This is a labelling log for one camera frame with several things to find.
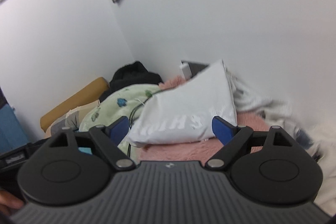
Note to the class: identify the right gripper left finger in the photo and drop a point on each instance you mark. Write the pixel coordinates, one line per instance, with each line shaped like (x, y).
(106, 140)

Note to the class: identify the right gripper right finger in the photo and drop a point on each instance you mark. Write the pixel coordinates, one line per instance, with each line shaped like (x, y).
(233, 139)

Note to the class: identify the left hand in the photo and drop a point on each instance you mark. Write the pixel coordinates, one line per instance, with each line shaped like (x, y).
(9, 202)

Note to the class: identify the teal patterned bed sheet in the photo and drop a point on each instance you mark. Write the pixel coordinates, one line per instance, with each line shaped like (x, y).
(85, 150)

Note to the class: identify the blue covered chair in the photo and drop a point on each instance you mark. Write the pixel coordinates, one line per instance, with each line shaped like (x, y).
(12, 134)

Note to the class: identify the pink fluffy blanket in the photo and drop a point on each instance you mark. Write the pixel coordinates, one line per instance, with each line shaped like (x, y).
(199, 145)

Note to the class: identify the striped pillow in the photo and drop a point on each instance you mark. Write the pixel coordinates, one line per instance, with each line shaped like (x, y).
(71, 119)

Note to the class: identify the green fleece blanket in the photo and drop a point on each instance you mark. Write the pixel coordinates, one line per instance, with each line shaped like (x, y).
(128, 102)

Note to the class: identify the tan headboard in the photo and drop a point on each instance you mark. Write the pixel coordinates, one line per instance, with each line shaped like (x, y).
(86, 95)

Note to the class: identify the white plastic bag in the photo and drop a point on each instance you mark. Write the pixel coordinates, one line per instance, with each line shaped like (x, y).
(184, 114)

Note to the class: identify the black clothing pile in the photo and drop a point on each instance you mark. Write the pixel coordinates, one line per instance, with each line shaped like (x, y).
(128, 75)

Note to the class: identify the white wall charger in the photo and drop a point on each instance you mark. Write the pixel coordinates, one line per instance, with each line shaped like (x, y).
(190, 69)

